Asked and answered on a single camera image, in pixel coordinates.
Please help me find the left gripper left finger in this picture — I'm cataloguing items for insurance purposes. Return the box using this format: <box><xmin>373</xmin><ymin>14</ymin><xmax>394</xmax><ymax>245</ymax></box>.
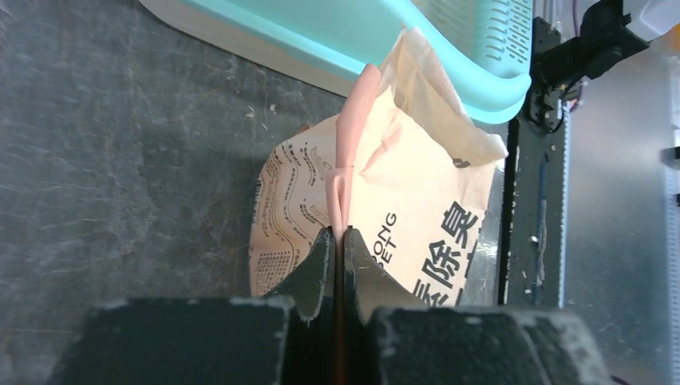
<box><xmin>48</xmin><ymin>228</ymin><xmax>335</xmax><ymax>384</ymax></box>

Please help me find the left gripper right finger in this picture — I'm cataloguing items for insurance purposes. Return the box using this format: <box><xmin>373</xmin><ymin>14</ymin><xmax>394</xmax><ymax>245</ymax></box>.
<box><xmin>342</xmin><ymin>228</ymin><xmax>611</xmax><ymax>384</ymax></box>

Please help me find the pink cat litter bag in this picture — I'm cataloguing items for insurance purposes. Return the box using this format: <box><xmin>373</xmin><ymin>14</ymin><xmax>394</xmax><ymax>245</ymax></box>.
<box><xmin>249</xmin><ymin>29</ymin><xmax>508</xmax><ymax>306</ymax></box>

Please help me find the teal litter box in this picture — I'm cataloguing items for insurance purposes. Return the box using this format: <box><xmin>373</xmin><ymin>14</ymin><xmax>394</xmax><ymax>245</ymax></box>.
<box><xmin>144</xmin><ymin>0</ymin><xmax>533</xmax><ymax>124</ymax></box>

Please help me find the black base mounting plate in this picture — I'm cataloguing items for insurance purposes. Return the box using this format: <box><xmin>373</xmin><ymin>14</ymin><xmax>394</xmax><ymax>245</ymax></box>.
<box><xmin>499</xmin><ymin>15</ymin><xmax>650</xmax><ymax>310</ymax></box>

